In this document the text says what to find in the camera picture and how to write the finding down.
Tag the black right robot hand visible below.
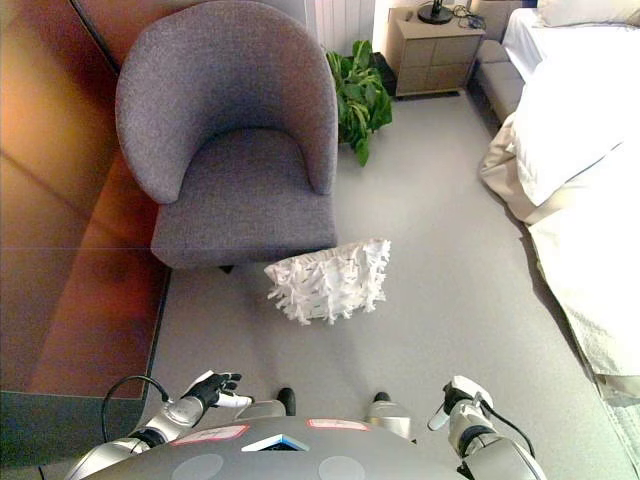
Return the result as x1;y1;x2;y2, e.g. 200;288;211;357
427;375;494;432

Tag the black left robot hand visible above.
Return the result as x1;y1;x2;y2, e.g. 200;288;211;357
180;370;255;410

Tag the white fringed pillow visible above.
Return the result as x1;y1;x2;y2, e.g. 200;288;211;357
263;238;392;327

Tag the white bed pillow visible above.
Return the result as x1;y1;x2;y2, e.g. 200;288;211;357
537;0;640;27

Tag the silver left robot leg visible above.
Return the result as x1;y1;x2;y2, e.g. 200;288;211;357
234;399;289;421

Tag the silver robot leg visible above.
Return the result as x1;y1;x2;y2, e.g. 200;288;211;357
234;399;289;421
363;399;417;441

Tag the silver right robot leg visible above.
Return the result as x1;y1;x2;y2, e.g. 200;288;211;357
363;399;417;441

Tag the grey robot torso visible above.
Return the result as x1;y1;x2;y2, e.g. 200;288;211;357
107;417;466;480

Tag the grey fabric armchair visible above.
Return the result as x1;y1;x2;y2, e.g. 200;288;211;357
114;0;340;274

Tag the brown wooden desk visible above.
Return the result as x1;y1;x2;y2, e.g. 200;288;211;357
0;0;201;470

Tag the bed with white duvet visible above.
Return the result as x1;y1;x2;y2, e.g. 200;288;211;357
478;7;640;386

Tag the green leafy potted plant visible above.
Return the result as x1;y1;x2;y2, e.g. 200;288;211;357
325;39;394;168

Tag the grey upholstered bench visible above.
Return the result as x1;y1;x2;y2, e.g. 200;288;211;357
473;39;526;126

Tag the beige wooden nightstand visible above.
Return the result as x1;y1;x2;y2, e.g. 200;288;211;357
387;5;487;98

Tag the black lamp base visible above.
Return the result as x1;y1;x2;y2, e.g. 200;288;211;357
417;0;454;25

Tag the white curtain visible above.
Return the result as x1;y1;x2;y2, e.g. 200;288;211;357
305;0;377;51

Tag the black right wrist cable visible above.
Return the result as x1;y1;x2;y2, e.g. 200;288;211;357
479;394;537;459

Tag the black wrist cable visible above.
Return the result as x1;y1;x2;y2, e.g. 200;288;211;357
479;394;537;459
101;375;171;444

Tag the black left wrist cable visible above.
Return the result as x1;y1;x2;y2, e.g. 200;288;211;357
101;375;171;444

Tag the black cable on nightstand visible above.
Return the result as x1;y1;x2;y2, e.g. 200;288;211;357
451;1;486;30

